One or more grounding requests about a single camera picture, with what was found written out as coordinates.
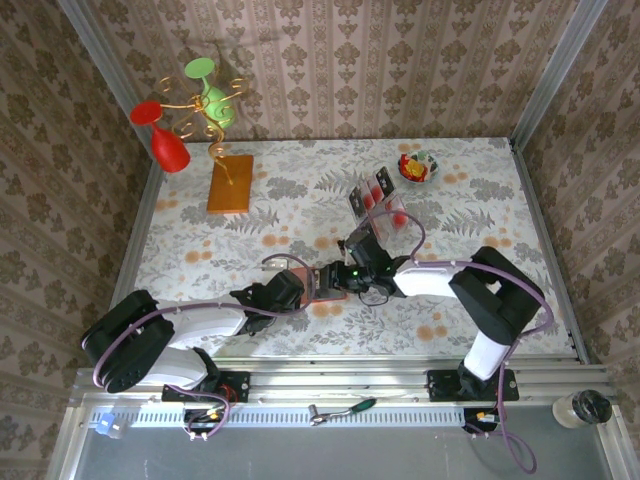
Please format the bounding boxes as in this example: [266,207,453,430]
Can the orange card holder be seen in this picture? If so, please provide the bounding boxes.
[288,265,350,305]

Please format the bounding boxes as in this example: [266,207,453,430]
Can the dark VIP logo card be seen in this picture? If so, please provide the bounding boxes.
[348,185,370,221]
[375,166,397,195]

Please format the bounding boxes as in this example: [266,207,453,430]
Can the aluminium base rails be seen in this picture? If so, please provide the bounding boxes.
[69,357,619,406]

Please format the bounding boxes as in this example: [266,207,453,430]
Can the small bowl of wrapped candies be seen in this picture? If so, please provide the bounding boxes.
[397,149,441,184]

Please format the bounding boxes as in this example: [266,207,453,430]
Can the black power connector block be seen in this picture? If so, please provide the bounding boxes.
[182,407,234,436]
[462,407,501,435]

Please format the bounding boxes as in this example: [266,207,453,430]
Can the red plastic wine glass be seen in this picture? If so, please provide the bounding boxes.
[129,99,192,174]

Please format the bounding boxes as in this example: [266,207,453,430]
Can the grey metal lower tray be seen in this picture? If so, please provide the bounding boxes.
[47,404,626,480]

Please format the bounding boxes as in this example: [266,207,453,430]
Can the green plastic wine glass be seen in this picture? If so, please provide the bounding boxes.
[184,57,236,131]

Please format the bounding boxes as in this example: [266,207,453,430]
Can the blue white plastic connector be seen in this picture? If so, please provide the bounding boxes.
[92,408,130,441]

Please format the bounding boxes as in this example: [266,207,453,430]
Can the clear jar black lid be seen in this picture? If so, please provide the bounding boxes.
[551,388,614,430]

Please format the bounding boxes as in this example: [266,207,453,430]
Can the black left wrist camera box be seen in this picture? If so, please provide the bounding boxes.
[269,270,307,312]

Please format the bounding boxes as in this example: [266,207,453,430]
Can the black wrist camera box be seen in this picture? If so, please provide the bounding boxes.
[343,223,385,271]
[269,270,307,312]

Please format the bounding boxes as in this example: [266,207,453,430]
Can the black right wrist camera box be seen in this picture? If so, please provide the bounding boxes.
[343,223,385,271]

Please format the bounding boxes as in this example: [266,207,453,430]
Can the white slotted cable duct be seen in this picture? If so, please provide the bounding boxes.
[89,403,466,429]

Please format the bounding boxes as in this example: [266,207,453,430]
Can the gold wire rack wooden base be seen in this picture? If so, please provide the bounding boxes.
[158,74,255,215]

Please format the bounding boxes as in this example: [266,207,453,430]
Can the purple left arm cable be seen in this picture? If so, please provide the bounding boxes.
[92,253,315,444]

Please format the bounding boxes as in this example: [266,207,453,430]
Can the ratchet wrench green black handle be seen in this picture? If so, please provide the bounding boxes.
[307,397,378,428]

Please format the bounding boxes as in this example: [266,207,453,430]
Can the aluminium table edge rail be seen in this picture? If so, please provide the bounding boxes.
[508,139,591,364]
[115,159,166,301]

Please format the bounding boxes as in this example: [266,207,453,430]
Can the aluminium frame post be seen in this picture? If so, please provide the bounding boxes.
[509,0,611,151]
[55,0,154,169]

